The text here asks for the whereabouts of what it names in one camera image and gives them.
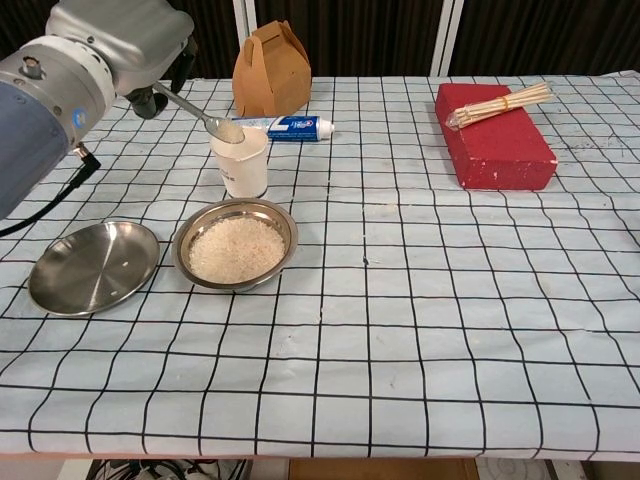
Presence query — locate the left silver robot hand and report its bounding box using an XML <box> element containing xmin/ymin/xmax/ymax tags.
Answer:
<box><xmin>45</xmin><ymin>0</ymin><xmax>199</xmax><ymax>120</ymax></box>

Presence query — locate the metal spoon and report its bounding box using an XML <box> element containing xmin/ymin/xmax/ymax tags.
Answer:
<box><xmin>152</xmin><ymin>81</ymin><xmax>246</xmax><ymax>146</ymax></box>

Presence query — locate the white paper cup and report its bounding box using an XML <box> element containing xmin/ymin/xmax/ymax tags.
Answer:
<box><xmin>209</xmin><ymin>125</ymin><xmax>270</xmax><ymax>200</ymax></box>

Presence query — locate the white uncooked rice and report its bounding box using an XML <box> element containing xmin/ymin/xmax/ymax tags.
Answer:
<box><xmin>189</xmin><ymin>216</ymin><xmax>287</xmax><ymax>282</ymax></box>

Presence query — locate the brown paper gable box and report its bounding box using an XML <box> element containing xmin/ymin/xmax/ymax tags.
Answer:
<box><xmin>232</xmin><ymin>19</ymin><xmax>313</xmax><ymax>119</ymax></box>

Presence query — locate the blue white toothpaste tube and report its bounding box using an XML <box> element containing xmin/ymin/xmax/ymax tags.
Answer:
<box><xmin>229</xmin><ymin>113</ymin><xmax>335</xmax><ymax>144</ymax></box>

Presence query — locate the empty steel plate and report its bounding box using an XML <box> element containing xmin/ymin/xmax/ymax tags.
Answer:
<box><xmin>28</xmin><ymin>221</ymin><xmax>161</xmax><ymax>317</ymax></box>

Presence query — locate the steel bowl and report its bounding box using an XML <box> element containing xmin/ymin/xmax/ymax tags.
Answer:
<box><xmin>171</xmin><ymin>198</ymin><xmax>299</xmax><ymax>291</ymax></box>

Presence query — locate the bundle of wooden skewers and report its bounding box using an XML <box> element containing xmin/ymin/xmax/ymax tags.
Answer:
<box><xmin>448</xmin><ymin>81</ymin><xmax>556</xmax><ymax>132</ymax></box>

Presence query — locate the red brick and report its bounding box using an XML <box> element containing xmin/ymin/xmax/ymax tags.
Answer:
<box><xmin>433</xmin><ymin>82</ymin><xmax>559</xmax><ymax>191</ymax></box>

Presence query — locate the checkered light blue tablecloth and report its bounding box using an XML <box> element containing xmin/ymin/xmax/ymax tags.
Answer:
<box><xmin>0</xmin><ymin>69</ymin><xmax>640</xmax><ymax>459</ymax></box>

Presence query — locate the white partition post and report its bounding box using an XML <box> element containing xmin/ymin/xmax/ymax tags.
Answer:
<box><xmin>232</xmin><ymin>0</ymin><xmax>259</xmax><ymax>44</ymax></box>
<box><xmin>429</xmin><ymin>0</ymin><xmax>466</xmax><ymax>77</ymax></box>

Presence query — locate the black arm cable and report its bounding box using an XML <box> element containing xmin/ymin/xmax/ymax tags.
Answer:
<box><xmin>0</xmin><ymin>142</ymin><xmax>102</xmax><ymax>237</ymax></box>

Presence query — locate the tangle of floor cables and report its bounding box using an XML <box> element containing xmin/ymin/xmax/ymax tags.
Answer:
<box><xmin>89</xmin><ymin>457</ymin><xmax>251</xmax><ymax>480</ymax></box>

